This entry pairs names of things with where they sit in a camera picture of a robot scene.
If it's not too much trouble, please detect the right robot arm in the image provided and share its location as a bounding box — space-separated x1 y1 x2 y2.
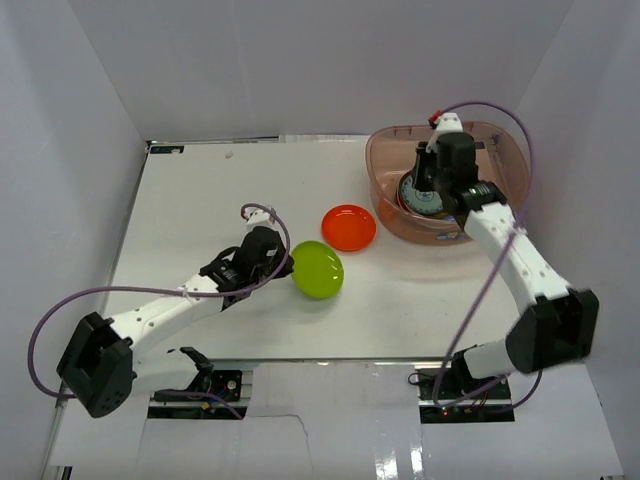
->
412 132 600 400

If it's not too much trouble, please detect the blue white porcelain plate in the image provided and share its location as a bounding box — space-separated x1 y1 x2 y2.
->
398 172 443 216

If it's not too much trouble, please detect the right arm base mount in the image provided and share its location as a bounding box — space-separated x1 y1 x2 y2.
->
407 364 516 425

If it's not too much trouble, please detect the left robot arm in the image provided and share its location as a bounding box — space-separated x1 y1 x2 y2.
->
57 226 294 418

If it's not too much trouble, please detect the translucent pink plastic bin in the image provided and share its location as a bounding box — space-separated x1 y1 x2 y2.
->
365 121 530 246

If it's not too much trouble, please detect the lime green plate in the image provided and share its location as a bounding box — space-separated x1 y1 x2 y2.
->
291 240 344 300

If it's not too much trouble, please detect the red teal floral plate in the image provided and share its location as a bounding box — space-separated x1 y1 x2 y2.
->
395 186 405 210

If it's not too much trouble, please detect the orange plate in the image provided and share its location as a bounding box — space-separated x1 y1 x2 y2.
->
321 204 377 252

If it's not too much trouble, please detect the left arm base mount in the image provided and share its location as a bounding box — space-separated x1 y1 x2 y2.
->
148 370 247 420

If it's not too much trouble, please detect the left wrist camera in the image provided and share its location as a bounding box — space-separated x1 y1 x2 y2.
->
241 206 275 232

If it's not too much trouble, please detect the small black label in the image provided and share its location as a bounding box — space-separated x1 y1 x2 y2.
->
149 145 184 155

